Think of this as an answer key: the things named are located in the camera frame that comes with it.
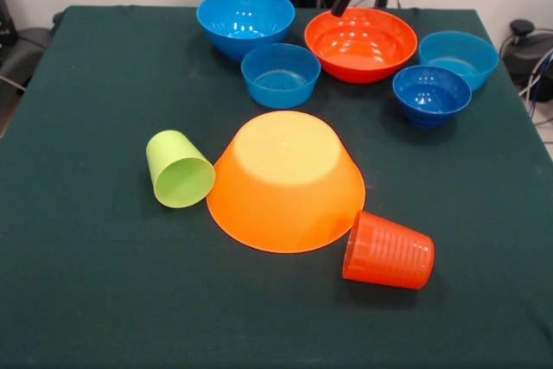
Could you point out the dark grey chair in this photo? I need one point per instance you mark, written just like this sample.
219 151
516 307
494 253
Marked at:
26 53

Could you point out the small light blue bowl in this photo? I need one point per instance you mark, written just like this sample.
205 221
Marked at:
471 58
281 79

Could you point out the dark green tablecloth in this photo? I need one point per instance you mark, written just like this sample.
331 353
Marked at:
86 256

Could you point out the light green cup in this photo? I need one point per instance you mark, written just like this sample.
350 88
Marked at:
173 157

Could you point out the red-orange cup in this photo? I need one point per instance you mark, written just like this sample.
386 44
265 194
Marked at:
389 252

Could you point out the small dark blue bowl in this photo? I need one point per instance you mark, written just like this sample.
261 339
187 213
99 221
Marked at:
432 97

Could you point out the medium blue bowl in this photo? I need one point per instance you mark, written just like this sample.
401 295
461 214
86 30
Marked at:
246 19

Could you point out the shallow red-orange bowl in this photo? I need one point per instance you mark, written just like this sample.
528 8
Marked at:
358 45

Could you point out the large light orange bowl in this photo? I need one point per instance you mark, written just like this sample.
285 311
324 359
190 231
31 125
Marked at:
285 196

